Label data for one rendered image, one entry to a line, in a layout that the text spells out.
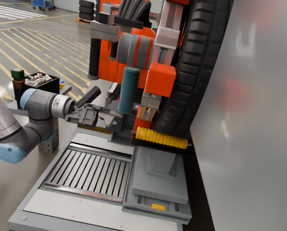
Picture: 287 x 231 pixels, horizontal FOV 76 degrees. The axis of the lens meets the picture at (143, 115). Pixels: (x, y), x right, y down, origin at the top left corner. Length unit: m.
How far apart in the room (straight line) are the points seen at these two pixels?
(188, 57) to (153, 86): 0.12
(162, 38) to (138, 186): 0.74
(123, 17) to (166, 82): 0.26
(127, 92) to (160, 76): 0.52
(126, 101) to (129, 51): 0.33
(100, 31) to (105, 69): 0.71
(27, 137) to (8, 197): 0.59
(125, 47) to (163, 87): 0.34
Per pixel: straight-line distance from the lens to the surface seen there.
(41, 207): 1.14
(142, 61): 0.81
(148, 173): 1.11
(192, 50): 0.55
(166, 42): 0.59
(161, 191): 1.05
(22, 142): 0.77
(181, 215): 1.09
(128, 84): 0.99
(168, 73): 0.51
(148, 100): 0.64
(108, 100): 1.57
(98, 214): 1.10
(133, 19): 0.65
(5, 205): 1.29
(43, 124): 0.84
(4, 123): 0.75
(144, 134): 0.86
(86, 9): 9.35
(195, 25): 0.57
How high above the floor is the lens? 1.01
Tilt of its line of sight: 29 degrees down
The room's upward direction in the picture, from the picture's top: 14 degrees clockwise
